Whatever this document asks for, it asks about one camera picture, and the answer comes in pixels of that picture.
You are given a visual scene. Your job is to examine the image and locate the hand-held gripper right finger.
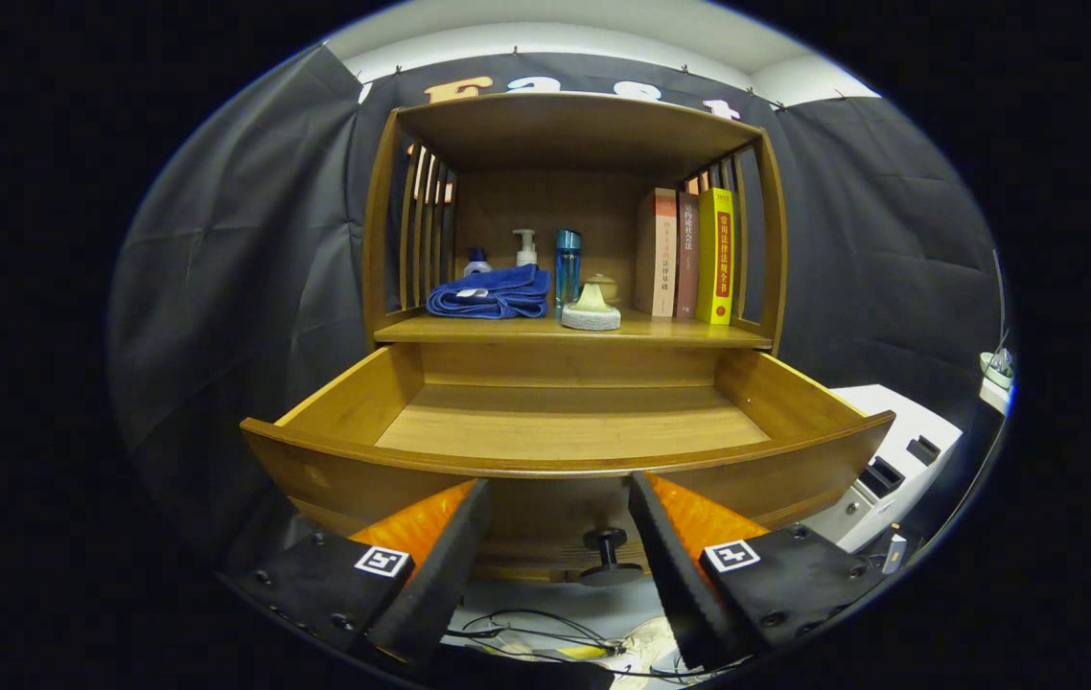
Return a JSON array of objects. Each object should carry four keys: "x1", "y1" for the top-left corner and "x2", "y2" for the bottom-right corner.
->
[{"x1": 628, "y1": 470, "x2": 887, "y2": 672}]

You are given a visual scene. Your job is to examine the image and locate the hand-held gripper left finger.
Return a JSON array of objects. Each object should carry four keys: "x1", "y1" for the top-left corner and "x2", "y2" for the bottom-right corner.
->
[{"x1": 239, "y1": 477, "x2": 495, "y2": 667}]

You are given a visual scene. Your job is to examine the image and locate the black drawer knob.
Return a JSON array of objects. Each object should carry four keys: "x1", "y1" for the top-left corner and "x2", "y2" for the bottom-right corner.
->
[{"x1": 579, "y1": 527, "x2": 645, "y2": 587}]

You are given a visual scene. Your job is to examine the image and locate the wooden drawer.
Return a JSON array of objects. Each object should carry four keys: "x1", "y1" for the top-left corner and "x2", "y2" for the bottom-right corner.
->
[{"x1": 241, "y1": 343, "x2": 895, "y2": 576}]

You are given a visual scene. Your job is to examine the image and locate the green and white scrub brush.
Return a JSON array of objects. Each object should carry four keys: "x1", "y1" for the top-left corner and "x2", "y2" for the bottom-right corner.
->
[{"x1": 561, "y1": 282, "x2": 622, "y2": 333}]

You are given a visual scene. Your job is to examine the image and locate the wooden countertop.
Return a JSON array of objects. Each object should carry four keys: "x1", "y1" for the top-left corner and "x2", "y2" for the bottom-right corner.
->
[{"x1": 373, "y1": 305, "x2": 775, "y2": 348}]

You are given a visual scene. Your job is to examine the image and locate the wooden cabinet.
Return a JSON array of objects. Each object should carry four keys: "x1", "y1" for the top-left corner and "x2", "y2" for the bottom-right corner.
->
[{"x1": 361, "y1": 91, "x2": 789, "y2": 586}]

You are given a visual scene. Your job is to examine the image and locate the blue folded towel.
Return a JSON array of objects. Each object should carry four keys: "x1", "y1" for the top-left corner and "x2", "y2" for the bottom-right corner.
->
[{"x1": 426, "y1": 264, "x2": 551, "y2": 320}]

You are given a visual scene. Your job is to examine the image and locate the brown book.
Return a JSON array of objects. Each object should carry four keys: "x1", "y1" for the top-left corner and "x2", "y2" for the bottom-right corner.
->
[{"x1": 675, "y1": 192, "x2": 701, "y2": 320}]

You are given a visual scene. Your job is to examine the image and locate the yellow book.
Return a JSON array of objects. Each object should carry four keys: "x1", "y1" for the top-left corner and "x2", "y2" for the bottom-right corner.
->
[{"x1": 696, "y1": 187, "x2": 736, "y2": 326}]

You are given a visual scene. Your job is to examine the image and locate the blue glass bottle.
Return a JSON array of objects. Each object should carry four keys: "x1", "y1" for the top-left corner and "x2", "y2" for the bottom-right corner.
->
[{"x1": 554, "y1": 228, "x2": 583, "y2": 308}]

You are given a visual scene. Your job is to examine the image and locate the orange and white book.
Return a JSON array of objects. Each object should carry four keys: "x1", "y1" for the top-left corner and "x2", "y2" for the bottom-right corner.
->
[{"x1": 635, "y1": 188, "x2": 679, "y2": 318}]

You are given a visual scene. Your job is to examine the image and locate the pale green object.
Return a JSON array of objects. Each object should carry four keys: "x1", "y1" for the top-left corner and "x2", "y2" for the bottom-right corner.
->
[{"x1": 979, "y1": 331, "x2": 1016, "y2": 413}]

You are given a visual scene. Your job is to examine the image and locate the black floor cable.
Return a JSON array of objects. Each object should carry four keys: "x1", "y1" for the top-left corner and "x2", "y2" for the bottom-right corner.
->
[{"x1": 445, "y1": 609, "x2": 628, "y2": 667}]

